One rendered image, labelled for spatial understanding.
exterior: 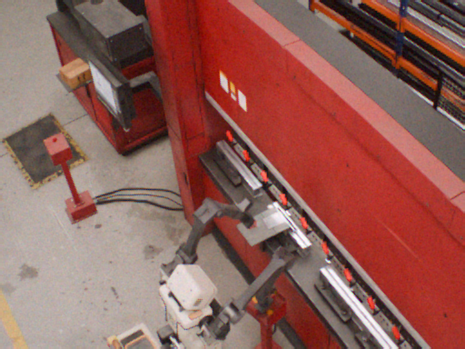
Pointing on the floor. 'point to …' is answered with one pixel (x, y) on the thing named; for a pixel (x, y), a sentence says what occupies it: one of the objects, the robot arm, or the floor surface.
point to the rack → (397, 41)
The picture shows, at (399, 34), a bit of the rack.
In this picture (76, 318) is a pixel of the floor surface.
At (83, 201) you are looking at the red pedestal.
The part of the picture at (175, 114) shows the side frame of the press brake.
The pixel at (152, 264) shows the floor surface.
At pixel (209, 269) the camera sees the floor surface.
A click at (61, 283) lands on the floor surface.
